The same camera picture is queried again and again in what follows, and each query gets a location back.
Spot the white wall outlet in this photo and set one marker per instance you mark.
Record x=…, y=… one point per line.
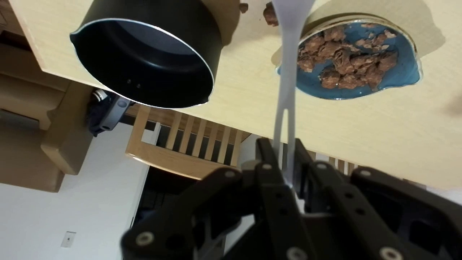
x=68, y=238

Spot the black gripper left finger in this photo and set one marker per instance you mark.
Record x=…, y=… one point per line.
x=211, y=206

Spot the blue bowl with brown cereal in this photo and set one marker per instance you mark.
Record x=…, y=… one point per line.
x=361, y=62

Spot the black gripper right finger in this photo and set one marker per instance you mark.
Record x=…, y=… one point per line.
x=365, y=211

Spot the brown sofa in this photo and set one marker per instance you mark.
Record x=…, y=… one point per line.
x=62, y=130

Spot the brown cereal crumb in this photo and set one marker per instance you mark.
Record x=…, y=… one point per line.
x=269, y=14

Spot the light wooden slat-back chair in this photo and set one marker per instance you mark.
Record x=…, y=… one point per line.
x=182, y=159

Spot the white plastic spoon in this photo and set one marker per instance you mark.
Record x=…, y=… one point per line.
x=289, y=72

